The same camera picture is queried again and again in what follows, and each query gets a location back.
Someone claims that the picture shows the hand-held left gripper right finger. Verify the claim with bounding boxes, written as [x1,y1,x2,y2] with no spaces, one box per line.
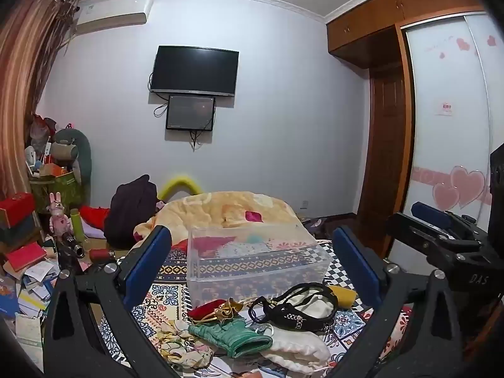
[327,225,468,378]

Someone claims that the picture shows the black flashlight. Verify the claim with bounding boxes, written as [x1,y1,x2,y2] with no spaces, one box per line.
[61,233,86,259]

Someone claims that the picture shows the white air conditioner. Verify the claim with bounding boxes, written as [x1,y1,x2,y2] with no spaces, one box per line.
[75,0,154,35]

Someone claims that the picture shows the green bottle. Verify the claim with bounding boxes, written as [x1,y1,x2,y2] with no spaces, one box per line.
[70,209,86,242]

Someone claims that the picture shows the green knitted glove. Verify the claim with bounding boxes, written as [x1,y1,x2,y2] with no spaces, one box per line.
[188,318,273,359]

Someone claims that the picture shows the dark teal box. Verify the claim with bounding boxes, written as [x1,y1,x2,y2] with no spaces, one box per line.
[0,216,41,245]

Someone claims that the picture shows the green cardboard box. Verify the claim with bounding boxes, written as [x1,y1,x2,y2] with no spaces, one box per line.
[31,171,86,215]

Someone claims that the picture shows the red pouch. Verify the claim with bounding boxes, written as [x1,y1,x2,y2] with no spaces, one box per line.
[187,299,227,322]

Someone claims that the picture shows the white cloth pouch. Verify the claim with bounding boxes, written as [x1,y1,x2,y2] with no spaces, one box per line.
[252,325,332,375]

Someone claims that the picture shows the red cloth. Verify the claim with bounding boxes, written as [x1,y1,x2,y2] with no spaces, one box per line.
[81,206,111,231]

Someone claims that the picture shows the red book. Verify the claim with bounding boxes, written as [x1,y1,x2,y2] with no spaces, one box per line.
[5,242,48,273]

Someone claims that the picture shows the television cable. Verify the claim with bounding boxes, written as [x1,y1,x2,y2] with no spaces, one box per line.
[148,72,170,118]

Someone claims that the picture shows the yellow floral blanket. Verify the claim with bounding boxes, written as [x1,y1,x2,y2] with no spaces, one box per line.
[132,191,307,253]

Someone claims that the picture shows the black backpack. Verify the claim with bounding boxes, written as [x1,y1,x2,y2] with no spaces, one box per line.
[104,174,160,249]

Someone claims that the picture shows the brown wooden door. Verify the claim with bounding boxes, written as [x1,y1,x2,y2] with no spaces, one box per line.
[356,68,412,256]

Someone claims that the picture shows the red box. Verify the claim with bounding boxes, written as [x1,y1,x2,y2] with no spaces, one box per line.
[0,192,37,226]

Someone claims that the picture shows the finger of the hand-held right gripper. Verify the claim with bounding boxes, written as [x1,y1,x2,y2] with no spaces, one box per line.
[386,201,490,253]

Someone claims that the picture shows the clear plastic storage box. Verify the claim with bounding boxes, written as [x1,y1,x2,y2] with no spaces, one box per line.
[186,226,330,312]

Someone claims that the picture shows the black drawstring bag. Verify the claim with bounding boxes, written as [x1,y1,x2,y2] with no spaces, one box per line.
[248,282,339,332]

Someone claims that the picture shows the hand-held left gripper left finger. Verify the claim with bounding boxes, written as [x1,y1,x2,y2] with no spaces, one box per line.
[41,224,174,378]

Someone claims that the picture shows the pile of papers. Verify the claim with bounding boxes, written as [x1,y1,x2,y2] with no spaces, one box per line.
[0,260,60,365]

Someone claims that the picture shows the yellow pouch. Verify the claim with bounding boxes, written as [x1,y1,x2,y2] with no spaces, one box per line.
[329,285,357,310]

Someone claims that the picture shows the gold ribbon bow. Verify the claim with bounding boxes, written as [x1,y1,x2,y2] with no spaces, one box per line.
[210,298,245,324]

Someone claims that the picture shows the pink bunny toy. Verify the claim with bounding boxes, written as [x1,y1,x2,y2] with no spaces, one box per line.
[46,192,72,241]

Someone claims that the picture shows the floral fabric scrunchie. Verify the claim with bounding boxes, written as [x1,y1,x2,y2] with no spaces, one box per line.
[157,319,216,371]

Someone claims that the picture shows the small wall-mounted monitor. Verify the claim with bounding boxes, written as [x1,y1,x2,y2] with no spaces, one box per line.
[166,94,216,131]

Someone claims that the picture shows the wooden wardrobe with heart doors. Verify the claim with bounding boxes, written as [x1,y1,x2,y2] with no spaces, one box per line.
[326,0,504,268]

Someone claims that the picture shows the yellow curved pillow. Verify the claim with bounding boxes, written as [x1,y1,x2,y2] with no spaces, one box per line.
[158,176,204,201]

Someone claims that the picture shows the wall-mounted television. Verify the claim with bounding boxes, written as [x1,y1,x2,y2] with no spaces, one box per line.
[151,45,239,97]

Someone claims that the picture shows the striped brown curtain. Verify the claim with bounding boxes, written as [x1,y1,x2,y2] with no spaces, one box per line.
[0,0,77,209]

